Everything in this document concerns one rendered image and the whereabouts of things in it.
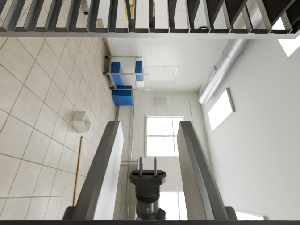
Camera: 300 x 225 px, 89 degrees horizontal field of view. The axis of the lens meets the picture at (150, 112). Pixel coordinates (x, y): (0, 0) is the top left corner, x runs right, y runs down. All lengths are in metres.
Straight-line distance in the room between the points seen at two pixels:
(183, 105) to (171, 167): 2.19
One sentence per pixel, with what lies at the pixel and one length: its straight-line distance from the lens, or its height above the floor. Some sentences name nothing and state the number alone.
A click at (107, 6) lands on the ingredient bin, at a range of 3.12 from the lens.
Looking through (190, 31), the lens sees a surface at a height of 1.32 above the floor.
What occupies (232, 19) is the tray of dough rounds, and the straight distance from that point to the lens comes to 0.85.
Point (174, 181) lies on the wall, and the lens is 4.78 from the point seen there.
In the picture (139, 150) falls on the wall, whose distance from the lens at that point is 4.87.
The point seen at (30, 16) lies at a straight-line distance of 0.98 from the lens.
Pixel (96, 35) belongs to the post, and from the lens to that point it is 0.82.
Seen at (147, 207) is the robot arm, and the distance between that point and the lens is 0.59.
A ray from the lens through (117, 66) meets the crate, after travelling 4.20.
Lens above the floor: 1.13
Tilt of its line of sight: 1 degrees up
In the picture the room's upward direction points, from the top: 90 degrees clockwise
